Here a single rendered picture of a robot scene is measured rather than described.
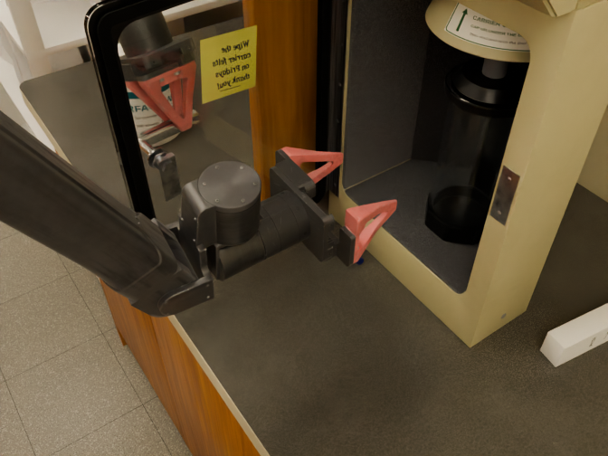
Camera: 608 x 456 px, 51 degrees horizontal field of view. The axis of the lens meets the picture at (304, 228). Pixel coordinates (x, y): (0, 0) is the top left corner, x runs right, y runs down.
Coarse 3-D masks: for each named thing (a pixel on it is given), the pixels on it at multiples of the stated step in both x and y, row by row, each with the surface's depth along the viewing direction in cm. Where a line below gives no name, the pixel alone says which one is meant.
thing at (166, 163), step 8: (160, 160) 69; (168, 160) 70; (160, 168) 70; (168, 168) 70; (176, 168) 71; (168, 176) 71; (176, 176) 72; (168, 184) 72; (176, 184) 73; (168, 192) 72; (176, 192) 73
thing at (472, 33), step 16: (432, 0) 71; (448, 0) 66; (432, 16) 69; (448, 16) 66; (464, 16) 65; (480, 16) 63; (432, 32) 68; (448, 32) 66; (464, 32) 65; (480, 32) 64; (496, 32) 63; (512, 32) 63; (464, 48) 65; (480, 48) 64; (496, 48) 64; (512, 48) 63; (528, 48) 63
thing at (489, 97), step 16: (464, 64) 75; (480, 64) 75; (496, 64) 72; (512, 64) 75; (464, 80) 73; (480, 80) 73; (496, 80) 73; (512, 80) 73; (480, 96) 72; (496, 96) 72; (512, 96) 72
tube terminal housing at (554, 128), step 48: (480, 0) 59; (576, 48) 55; (528, 96) 59; (576, 96) 60; (528, 144) 61; (576, 144) 66; (528, 192) 66; (384, 240) 91; (480, 240) 73; (528, 240) 74; (432, 288) 86; (480, 288) 77; (528, 288) 84; (480, 336) 84
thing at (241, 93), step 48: (240, 0) 67; (288, 0) 71; (144, 48) 62; (192, 48) 66; (240, 48) 70; (288, 48) 75; (144, 96) 65; (192, 96) 69; (240, 96) 74; (288, 96) 80; (144, 144) 68; (192, 144) 73; (240, 144) 78; (288, 144) 85
